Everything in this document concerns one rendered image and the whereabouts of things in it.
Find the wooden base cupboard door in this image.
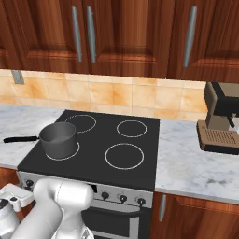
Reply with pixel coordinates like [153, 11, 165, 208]
[148, 191, 239, 239]

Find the grey base cupboard handle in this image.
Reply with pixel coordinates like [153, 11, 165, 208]
[158, 194, 167, 222]

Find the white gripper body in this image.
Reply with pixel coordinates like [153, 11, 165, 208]
[0, 183, 35, 213]

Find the black stove with oven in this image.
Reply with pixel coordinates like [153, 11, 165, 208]
[16, 108, 162, 239]

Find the wooden wall cupboard door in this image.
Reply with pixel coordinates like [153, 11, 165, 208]
[0, 0, 90, 75]
[166, 0, 239, 85]
[82, 0, 176, 79]

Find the dark grey saucepan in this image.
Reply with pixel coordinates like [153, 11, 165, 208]
[3, 121, 78, 160]

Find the wooden base cupboard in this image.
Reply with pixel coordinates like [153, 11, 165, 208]
[0, 167, 23, 191]

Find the brown and black coffee machine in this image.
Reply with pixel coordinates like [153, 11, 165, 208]
[196, 81, 239, 156]

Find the black oven door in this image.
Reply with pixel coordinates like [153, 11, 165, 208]
[80, 206, 152, 239]

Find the grey wall socket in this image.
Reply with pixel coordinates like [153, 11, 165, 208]
[11, 69, 25, 86]

